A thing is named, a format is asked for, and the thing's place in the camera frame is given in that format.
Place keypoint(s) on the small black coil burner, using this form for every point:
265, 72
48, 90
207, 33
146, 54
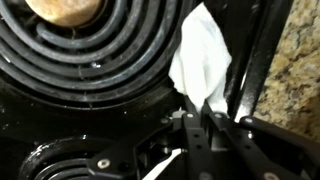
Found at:
133, 66

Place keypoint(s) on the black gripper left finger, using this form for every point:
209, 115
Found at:
195, 146

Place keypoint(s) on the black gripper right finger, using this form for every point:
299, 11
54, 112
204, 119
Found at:
253, 146

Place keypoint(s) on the white paper napkin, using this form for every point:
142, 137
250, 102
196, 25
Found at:
203, 56

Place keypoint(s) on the black electric stove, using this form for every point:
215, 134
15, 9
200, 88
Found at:
33, 120

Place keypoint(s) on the large black coil burner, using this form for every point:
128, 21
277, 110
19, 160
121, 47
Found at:
60, 166

